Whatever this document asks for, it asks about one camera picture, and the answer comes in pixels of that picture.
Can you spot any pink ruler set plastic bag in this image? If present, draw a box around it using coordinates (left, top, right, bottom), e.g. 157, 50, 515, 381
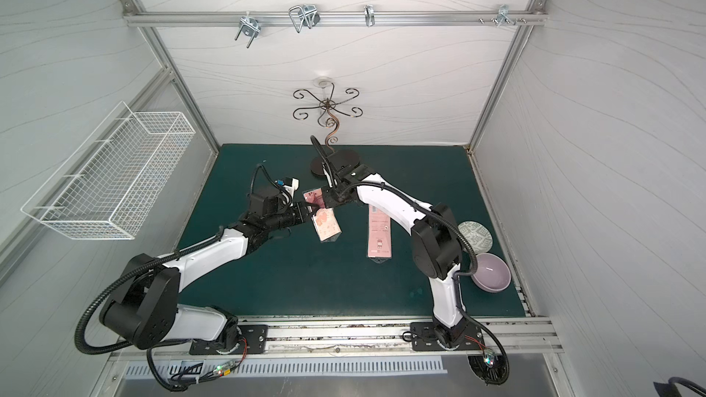
303, 189, 341, 243

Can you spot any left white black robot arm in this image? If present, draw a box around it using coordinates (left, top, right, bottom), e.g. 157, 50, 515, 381
94, 178, 309, 351

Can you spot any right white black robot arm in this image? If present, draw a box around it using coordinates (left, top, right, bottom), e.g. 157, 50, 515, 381
321, 164, 470, 350

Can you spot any pink flat package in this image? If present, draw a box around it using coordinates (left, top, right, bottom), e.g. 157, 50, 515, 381
367, 206, 392, 263

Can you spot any green patterned plate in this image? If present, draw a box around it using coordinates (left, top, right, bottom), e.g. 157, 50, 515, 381
458, 221, 494, 255

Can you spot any white vent strip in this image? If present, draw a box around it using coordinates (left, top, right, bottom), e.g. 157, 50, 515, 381
123, 356, 448, 380

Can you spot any lilac bowl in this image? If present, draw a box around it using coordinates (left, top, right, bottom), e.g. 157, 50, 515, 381
472, 253, 512, 293

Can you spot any metal clamp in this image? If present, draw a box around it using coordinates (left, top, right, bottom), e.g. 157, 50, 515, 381
288, 4, 321, 33
233, 15, 261, 49
478, 5, 527, 27
363, 5, 375, 28

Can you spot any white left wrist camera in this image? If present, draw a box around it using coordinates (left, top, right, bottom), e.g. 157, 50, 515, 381
278, 178, 300, 195

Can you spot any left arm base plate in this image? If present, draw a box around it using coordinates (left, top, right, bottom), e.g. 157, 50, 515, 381
189, 325, 268, 356

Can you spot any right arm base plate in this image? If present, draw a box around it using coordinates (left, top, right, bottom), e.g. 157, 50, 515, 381
401, 321, 485, 352

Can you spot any white wire basket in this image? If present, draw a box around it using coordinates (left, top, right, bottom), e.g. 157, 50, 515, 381
20, 102, 195, 241

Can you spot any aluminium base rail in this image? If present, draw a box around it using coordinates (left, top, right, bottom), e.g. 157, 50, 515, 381
109, 316, 564, 362

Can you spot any aluminium cross rail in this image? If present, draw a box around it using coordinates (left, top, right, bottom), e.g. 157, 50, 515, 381
123, 8, 549, 28

